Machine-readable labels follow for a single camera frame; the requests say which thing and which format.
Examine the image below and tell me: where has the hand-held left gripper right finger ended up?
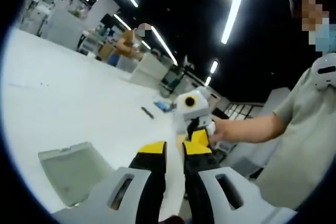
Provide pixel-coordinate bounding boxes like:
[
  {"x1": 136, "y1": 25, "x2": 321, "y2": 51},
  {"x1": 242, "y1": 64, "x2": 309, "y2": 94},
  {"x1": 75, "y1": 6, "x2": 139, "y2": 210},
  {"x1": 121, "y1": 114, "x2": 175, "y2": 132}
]
[{"x1": 182, "y1": 140, "x2": 299, "y2": 224}]

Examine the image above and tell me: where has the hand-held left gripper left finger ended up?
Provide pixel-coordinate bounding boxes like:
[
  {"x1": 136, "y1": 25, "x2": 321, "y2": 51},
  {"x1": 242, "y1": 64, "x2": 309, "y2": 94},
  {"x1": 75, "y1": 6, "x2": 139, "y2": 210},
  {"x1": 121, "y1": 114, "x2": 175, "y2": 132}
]
[{"x1": 52, "y1": 141, "x2": 168, "y2": 224}]

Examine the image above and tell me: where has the clear plastic guide fixture box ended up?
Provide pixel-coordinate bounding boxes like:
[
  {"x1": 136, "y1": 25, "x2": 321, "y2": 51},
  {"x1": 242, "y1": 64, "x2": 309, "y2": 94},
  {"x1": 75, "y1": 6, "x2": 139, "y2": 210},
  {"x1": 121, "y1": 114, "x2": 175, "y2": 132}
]
[{"x1": 37, "y1": 141, "x2": 124, "y2": 208}]

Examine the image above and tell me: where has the person's right hand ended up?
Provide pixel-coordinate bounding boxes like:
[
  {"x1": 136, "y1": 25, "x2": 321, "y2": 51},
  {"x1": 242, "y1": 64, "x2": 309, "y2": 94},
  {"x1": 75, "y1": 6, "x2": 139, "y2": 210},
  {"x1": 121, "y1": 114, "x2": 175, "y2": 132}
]
[{"x1": 209, "y1": 118, "x2": 235, "y2": 144}]

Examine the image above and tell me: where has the blue packet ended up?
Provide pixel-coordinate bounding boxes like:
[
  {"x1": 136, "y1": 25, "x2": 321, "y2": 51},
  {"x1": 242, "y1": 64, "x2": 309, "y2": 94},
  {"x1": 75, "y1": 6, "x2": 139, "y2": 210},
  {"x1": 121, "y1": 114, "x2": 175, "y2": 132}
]
[{"x1": 153, "y1": 100, "x2": 172, "y2": 112}]

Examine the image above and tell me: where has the black oblong device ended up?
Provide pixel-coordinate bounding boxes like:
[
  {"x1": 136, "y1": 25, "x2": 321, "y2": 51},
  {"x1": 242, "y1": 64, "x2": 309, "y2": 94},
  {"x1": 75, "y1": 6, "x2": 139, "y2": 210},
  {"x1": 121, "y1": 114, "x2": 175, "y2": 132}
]
[{"x1": 141, "y1": 106, "x2": 154, "y2": 120}]

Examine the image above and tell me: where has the white partition panel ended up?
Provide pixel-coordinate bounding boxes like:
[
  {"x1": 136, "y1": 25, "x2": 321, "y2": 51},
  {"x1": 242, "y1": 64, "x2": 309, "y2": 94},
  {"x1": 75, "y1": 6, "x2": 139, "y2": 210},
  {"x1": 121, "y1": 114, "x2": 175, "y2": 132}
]
[{"x1": 129, "y1": 51, "x2": 169, "y2": 88}]

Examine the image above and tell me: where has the person in grey shirt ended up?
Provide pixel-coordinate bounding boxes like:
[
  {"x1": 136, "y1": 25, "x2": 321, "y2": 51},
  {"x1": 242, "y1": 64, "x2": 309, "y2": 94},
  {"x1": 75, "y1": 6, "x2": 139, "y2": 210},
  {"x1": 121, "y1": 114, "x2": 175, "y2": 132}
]
[{"x1": 254, "y1": 50, "x2": 336, "y2": 216}]

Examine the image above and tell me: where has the white worn device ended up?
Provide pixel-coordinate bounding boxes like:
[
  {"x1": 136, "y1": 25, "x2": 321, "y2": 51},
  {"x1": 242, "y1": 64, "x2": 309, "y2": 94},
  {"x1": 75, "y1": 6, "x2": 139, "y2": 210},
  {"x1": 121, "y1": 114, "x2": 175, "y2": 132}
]
[{"x1": 310, "y1": 51, "x2": 336, "y2": 89}]

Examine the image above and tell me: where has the person's head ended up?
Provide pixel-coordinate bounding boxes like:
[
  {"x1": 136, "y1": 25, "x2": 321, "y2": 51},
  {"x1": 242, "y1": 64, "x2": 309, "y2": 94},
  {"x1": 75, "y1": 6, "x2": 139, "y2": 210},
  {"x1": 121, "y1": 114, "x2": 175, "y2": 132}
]
[{"x1": 288, "y1": 0, "x2": 313, "y2": 20}]

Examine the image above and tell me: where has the frosted partition panel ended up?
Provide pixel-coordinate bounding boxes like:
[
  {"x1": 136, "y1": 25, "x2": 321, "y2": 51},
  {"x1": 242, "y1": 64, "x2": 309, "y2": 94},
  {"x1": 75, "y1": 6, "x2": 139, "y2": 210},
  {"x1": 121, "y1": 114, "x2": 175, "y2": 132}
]
[{"x1": 41, "y1": 8, "x2": 85, "y2": 49}]

